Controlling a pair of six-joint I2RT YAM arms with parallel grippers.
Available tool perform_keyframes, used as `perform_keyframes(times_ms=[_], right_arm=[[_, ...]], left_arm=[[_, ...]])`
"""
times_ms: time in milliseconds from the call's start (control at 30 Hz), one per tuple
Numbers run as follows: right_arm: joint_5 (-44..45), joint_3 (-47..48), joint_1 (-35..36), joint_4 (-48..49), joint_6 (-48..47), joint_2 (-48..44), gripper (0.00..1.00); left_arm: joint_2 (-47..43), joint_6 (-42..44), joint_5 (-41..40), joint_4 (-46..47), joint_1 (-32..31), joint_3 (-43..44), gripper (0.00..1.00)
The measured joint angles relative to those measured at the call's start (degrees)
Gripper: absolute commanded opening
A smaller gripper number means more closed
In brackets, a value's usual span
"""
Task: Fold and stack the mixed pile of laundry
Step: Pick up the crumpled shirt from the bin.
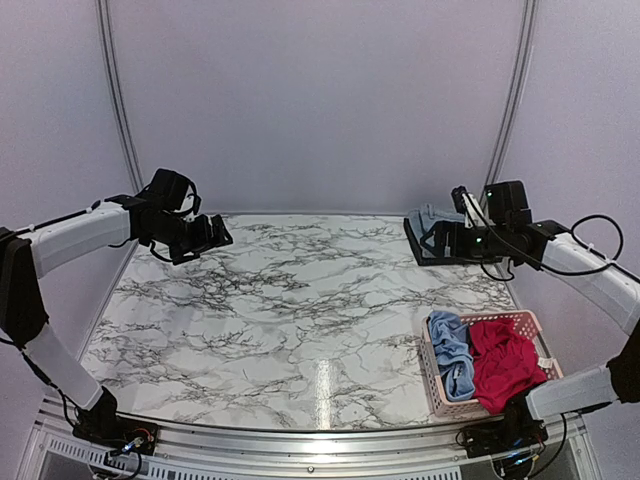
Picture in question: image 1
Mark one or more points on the light blue shirt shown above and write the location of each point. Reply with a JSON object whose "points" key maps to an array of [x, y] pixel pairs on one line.
{"points": [[451, 341]]}

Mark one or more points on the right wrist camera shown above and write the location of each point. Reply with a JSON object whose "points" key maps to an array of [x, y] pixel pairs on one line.
{"points": [[466, 204]]}

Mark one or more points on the right aluminium frame post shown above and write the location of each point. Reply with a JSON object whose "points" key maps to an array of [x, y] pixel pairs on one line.
{"points": [[515, 92]]}

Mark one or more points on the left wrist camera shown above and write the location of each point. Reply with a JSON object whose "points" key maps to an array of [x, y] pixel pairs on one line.
{"points": [[169, 189]]}

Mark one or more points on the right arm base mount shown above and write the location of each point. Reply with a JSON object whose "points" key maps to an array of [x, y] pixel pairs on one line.
{"points": [[498, 437]]}

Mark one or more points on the pink plastic laundry basket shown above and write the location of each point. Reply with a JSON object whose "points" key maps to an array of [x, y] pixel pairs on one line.
{"points": [[525, 323]]}

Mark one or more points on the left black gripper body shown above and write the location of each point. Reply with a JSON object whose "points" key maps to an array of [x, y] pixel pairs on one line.
{"points": [[181, 238]]}

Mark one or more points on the black tray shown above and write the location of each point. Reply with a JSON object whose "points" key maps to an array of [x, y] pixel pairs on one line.
{"points": [[436, 250]]}

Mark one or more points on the aluminium table front rail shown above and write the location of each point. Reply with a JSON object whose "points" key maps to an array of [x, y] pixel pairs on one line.
{"points": [[186, 451]]}

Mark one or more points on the folded blue jeans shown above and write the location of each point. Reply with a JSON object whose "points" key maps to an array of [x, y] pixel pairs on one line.
{"points": [[423, 218]]}

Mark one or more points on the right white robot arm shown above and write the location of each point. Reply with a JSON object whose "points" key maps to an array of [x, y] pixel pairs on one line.
{"points": [[613, 291]]}

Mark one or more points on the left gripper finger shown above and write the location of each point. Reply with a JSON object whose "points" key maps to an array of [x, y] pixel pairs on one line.
{"points": [[180, 256], [218, 235]]}

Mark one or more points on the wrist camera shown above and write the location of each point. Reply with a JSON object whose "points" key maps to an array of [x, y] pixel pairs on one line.
{"points": [[466, 204], [169, 189]]}

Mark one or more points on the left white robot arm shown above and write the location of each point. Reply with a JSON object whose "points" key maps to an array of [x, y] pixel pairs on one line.
{"points": [[30, 254]]}

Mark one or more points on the aluminium frame post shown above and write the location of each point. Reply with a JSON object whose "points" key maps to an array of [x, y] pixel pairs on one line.
{"points": [[515, 92], [116, 96]]}

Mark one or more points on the left aluminium frame post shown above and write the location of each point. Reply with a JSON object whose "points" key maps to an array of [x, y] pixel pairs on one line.
{"points": [[116, 96]]}

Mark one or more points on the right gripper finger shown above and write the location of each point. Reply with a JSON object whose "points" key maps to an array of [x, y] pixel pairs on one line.
{"points": [[436, 234], [425, 258]]}

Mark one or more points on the magenta red garment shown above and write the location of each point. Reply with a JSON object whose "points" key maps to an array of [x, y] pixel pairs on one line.
{"points": [[505, 363]]}

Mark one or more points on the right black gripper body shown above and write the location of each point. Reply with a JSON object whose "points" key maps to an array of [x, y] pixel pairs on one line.
{"points": [[493, 244]]}

